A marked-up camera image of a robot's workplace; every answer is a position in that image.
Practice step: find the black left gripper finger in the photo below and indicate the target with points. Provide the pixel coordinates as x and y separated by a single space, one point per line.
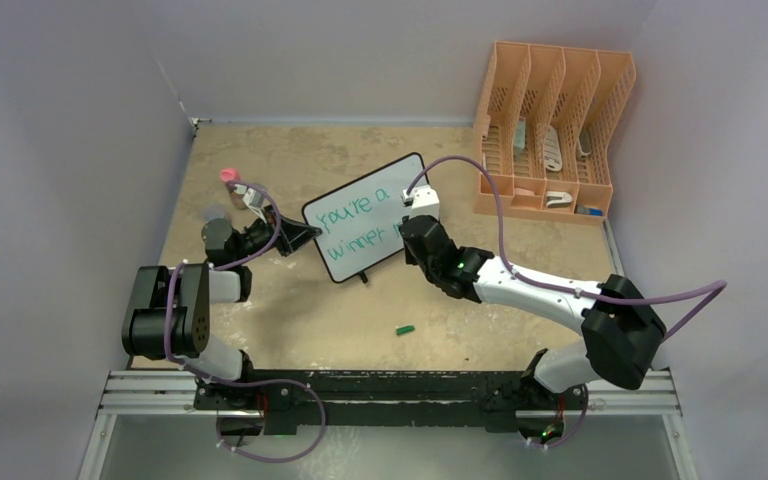
288 225
293 240

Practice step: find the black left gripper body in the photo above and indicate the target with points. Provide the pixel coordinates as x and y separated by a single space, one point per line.
257 239

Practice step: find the white whiteboard black frame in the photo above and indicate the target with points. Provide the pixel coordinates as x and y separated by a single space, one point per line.
359 220

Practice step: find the green marker cap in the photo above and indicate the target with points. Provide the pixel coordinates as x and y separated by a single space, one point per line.
404 330

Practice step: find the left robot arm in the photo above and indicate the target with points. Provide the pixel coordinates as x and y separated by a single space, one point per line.
168 313

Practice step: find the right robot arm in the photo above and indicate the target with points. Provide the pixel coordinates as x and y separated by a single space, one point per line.
620 335

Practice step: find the clear plastic clip jar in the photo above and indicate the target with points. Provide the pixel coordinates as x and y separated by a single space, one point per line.
213 212

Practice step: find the pink lid crayon bottle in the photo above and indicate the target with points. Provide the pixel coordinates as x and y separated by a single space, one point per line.
231 180

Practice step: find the white stapler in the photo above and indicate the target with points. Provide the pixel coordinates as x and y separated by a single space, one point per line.
558 199

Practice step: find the white perforated object in organizer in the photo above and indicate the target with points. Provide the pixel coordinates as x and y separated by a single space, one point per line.
552 156

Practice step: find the peach plastic file organizer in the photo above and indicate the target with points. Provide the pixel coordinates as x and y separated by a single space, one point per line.
544 122

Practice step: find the blue small box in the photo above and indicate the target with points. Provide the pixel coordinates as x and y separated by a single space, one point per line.
589 211

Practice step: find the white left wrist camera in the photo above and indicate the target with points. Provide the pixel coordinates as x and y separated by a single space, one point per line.
251 198

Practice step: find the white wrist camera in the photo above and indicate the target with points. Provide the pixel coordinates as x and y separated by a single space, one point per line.
421 201
251 198

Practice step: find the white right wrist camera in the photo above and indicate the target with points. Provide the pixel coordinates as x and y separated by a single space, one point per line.
421 201

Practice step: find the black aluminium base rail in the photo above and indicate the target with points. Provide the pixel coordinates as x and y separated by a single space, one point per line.
284 400

